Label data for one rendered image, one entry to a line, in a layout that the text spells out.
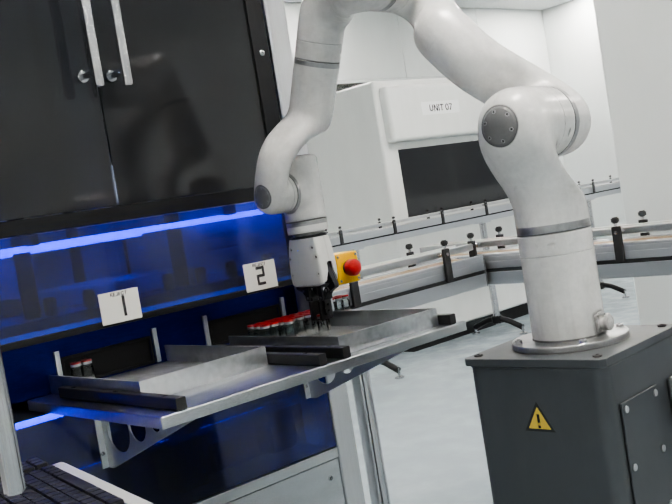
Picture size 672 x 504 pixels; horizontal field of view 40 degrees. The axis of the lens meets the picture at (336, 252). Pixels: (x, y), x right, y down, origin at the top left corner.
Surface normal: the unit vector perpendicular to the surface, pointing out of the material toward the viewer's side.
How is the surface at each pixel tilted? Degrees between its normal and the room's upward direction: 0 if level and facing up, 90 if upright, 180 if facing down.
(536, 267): 90
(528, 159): 128
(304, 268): 89
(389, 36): 90
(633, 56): 90
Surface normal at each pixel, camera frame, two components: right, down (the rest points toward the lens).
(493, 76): 0.16, 0.55
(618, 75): -0.73, 0.15
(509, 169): -0.48, 0.73
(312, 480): 0.66, -0.07
